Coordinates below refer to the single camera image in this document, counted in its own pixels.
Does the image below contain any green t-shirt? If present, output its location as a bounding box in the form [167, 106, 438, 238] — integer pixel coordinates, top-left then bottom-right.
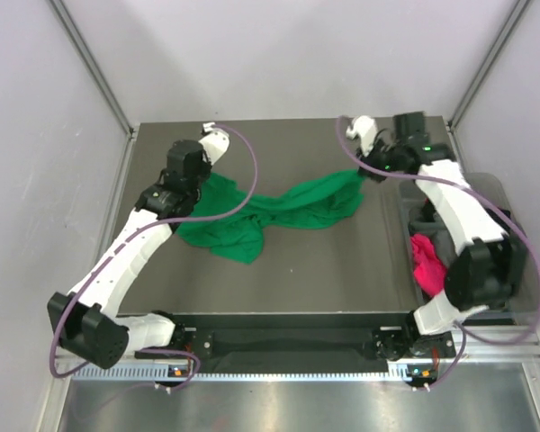
[176, 170, 364, 264]

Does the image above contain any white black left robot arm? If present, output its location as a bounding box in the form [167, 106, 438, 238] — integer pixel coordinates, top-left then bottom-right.
[47, 131, 230, 369]

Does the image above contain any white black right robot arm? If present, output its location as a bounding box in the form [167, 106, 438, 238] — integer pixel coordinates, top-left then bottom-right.
[346, 112, 527, 356]

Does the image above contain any black folded t-shirt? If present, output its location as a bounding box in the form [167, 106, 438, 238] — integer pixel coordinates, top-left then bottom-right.
[420, 199, 511, 225]

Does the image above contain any grey t-shirt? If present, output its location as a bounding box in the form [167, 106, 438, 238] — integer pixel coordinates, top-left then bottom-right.
[408, 207, 456, 267]

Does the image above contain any clear plastic storage bin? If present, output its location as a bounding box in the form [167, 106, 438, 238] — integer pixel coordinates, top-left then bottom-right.
[397, 173, 539, 324]

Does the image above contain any pink t-shirt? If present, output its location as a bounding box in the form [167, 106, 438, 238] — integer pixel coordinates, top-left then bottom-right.
[410, 234, 446, 298]

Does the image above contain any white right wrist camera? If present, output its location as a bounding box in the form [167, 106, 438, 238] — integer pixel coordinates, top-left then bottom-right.
[346, 115, 378, 157]

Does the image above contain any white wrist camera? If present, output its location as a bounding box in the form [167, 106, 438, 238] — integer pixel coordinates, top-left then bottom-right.
[346, 115, 378, 157]
[199, 121, 230, 165]

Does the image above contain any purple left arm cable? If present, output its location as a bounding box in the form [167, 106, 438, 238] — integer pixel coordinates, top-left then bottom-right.
[48, 123, 258, 389]

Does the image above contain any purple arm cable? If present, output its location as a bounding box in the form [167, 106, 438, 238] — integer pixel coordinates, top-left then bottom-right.
[336, 115, 540, 389]
[48, 123, 258, 389]

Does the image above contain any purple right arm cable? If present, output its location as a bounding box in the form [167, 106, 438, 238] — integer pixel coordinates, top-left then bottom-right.
[336, 115, 540, 389]

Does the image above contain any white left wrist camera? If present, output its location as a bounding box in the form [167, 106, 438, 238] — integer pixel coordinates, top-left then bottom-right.
[199, 121, 230, 165]

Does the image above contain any left aluminium corner post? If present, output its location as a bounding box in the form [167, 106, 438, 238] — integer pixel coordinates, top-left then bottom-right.
[48, 0, 139, 140]

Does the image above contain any aluminium corner post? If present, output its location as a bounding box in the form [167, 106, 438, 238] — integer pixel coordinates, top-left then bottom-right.
[445, 0, 535, 131]
[48, 0, 139, 140]

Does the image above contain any grey slotted cable duct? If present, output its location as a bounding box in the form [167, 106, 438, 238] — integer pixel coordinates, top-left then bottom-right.
[73, 361, 433, 383]

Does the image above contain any right aluminium corner post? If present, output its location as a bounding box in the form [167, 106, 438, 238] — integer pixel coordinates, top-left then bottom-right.
[445, 0, 535, 131]

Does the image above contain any aluminium front frame rail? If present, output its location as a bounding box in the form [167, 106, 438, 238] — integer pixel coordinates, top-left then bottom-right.
[72, 326, 537, 375]

